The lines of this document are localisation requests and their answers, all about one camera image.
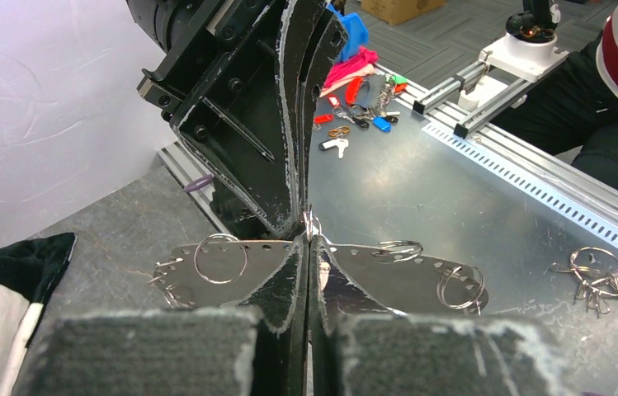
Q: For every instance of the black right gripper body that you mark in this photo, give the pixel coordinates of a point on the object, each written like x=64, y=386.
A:
x=216, y=84

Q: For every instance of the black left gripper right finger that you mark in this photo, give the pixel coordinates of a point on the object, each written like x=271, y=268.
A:
x=377, y=353

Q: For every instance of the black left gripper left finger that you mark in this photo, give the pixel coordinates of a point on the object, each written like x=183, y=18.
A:
x=245, y=339

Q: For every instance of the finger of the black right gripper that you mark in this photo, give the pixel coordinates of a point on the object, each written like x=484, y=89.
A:
x=324, y=46
x=261, y=199

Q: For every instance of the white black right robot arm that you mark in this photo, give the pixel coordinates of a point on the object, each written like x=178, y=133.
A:
x=238, y=86

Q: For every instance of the keys on far table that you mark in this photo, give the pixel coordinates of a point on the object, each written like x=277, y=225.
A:
x=364, y=104

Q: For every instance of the blue plastic bin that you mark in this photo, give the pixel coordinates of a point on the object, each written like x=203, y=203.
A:
x=357, y=33

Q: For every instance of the pink folded cloth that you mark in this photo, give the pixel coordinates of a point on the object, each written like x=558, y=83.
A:
x=360, y=65

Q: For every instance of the cardboard box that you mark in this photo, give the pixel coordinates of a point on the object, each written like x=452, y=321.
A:
x=395, y=12

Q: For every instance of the bunch of spare key rings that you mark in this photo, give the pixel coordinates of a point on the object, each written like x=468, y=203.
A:
x=604, y=281

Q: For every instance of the black white checkered pillow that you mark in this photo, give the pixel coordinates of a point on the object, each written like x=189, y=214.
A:
x=30, y=271

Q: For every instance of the aluminium frame rail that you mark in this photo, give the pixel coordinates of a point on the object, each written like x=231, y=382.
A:
x=195, y=179

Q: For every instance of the far white slotted duct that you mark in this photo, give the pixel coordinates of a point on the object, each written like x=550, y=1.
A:
x=544, y=189

